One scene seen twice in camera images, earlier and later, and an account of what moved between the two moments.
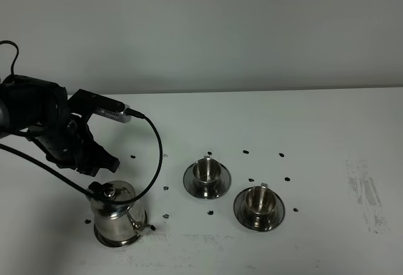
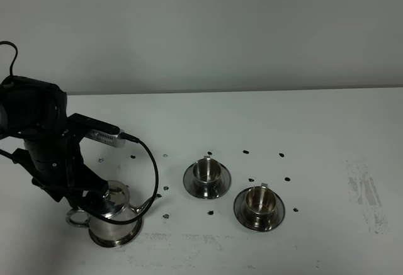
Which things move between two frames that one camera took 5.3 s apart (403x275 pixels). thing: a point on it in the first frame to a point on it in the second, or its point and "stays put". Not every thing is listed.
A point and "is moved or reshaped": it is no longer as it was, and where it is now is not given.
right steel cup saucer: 240,213 stays put
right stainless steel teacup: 261,201 stays put
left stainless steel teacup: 206,173 stays put
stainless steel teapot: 120,225 is moved or reshaped
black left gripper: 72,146 to 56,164
